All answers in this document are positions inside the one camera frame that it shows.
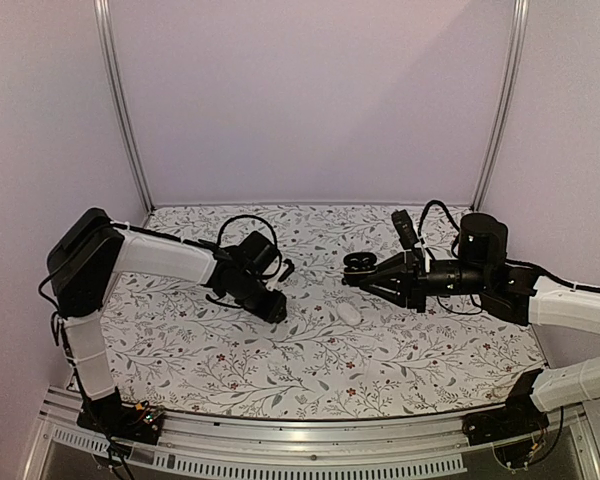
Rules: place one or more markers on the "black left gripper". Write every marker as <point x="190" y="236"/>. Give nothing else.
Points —
<point x="271" y="311"/>

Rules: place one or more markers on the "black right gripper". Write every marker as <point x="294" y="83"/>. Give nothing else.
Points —
<point x="411" y="289"/>

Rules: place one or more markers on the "black earbuds charging case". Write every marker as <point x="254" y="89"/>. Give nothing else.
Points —
<point x="357" y="266"/>

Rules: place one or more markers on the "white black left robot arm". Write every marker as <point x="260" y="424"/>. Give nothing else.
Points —
<point x="82" y="265"/>

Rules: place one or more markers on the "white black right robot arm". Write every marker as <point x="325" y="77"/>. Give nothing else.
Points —
<point x="512" y="291"/>

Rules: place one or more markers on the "white earbuds charging case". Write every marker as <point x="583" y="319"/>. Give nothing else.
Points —
<point x="349" y="314"/>

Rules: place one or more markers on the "floral patterned table mat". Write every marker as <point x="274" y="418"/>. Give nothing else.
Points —
<point x="168" y="345"/>

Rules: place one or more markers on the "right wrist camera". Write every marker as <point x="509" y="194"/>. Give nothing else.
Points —
<point x="408" y="236"/>

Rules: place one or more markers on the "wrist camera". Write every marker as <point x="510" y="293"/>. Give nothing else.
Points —
<point x="286" y="269"/>
<point x="408" y="236"/>

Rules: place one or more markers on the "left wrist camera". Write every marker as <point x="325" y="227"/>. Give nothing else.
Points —
<point x="286" y="269"/>

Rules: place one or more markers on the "front aluminium frame rail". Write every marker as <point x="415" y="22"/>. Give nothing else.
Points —
<point x="197" y="446"/>

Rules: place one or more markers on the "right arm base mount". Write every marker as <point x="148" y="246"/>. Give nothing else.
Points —
<point x="518" y="415"/>

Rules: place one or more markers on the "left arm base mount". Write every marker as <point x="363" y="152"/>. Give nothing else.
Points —
<point x="110" y="416"/>

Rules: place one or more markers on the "right aluminium corner post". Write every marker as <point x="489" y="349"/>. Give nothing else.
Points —
<point x="505" y="97"/>

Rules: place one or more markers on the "aluminium corner post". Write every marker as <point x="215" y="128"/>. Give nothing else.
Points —
<point x="505" y="97"/>
<point x="104" y="24"/>

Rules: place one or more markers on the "left aluminium corner post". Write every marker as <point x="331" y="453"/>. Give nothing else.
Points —
<point x="104" y="24"/>

